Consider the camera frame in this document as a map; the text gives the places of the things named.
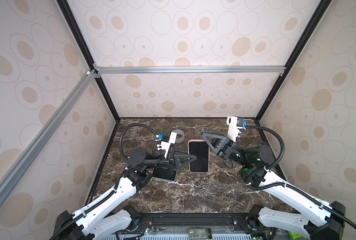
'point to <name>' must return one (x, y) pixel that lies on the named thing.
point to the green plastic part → (294, 235)
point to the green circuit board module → (200, 234)
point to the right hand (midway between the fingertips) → (204, 141)
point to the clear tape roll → (179, 131)
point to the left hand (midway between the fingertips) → (196, 163)
